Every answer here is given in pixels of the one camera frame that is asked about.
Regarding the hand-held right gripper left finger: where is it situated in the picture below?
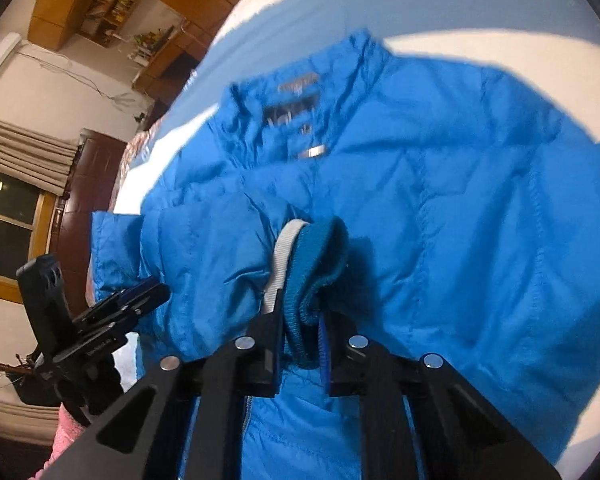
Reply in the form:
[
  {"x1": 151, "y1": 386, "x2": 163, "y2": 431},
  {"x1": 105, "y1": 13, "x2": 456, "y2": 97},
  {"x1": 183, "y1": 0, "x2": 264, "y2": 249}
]
[{"x1": 40, "y1": 285, "x2": 288, "y2": 480}]

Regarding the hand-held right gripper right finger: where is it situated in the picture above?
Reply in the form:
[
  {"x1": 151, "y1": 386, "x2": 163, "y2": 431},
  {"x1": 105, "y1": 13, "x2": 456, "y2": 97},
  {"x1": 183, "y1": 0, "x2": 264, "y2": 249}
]
[{"x1": 317, "y1": 310, "x2": 563, "y2": 480}]

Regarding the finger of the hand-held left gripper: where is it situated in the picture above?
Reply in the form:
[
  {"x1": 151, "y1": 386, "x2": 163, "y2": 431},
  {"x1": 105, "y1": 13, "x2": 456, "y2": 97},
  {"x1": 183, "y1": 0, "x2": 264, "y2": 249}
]
[
  {"x1": 55, "y1": 316, "x2": 142, "y2": 367},
  {"x1": 74, "y1": 279, "x2": 172, "y2": 330}
]

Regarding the blue puffer jacket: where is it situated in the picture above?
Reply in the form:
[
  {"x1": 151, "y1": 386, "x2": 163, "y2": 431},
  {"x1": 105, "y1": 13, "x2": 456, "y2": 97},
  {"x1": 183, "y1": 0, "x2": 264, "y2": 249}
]
[{"x1": 87, "y1": 30, "x2": 600, "y2": 480}]

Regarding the person's left forearm pink sleeve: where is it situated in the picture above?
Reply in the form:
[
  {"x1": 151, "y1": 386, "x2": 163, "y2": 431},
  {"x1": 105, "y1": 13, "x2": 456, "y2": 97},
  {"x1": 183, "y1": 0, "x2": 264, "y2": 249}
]
[{"x1": 47, "y1": 402, "x2": 93, "y2": 480}]

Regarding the dark wooden coat stand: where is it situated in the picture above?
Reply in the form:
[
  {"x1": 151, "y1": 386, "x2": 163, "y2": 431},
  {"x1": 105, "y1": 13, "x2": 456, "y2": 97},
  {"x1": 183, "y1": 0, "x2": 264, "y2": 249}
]
[{"x1": 0, "y1": 344, "x2": 36, "y2": 378}]

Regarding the wooden framed window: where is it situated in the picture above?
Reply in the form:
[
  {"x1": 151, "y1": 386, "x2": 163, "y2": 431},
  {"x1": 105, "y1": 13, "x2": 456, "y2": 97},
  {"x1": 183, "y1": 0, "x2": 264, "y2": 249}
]
[{"x1": 0, "y1": 162, "x2": 56, "y2": 303}]

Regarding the floral pillow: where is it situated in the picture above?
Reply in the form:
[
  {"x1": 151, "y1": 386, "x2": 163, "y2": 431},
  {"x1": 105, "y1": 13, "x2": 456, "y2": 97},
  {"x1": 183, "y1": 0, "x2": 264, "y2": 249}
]
[{"x1": 110, "y1": 115, "x2": 173, "y2": 211}]

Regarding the beige folded curtain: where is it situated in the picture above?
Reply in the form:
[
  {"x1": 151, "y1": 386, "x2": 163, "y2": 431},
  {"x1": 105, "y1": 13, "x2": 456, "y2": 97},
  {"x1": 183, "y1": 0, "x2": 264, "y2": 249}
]
[{"x1": 0, "y1": 115, "x2": 81, "y2": 196}]

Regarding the small shelf with plants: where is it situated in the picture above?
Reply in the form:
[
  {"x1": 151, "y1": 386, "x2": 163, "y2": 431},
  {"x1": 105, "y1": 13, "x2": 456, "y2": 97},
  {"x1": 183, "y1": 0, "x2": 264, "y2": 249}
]
[{"x1": 130, "y1": 25, "x2": 178, "y2": 63}]

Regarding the open bookshelf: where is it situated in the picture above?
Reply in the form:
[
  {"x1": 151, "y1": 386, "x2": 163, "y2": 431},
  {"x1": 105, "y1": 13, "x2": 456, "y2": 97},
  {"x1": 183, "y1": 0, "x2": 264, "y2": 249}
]
[{"x1": 77, "y1": 0, "x2": 146, "y2": 48}]

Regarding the blue and white bed sheet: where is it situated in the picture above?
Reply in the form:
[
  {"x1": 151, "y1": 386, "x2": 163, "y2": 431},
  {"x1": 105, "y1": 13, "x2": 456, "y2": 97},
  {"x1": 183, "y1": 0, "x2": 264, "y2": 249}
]
[{"x1": 115, "y1": 0, "x2": 600, "y2": 461}]

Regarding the thin wall cable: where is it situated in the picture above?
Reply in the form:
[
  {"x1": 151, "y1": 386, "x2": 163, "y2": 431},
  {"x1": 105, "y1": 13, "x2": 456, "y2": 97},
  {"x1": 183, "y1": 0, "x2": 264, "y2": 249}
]
[{"x1": 17, "y1": 50, "x2": 136, "y2": 108}]

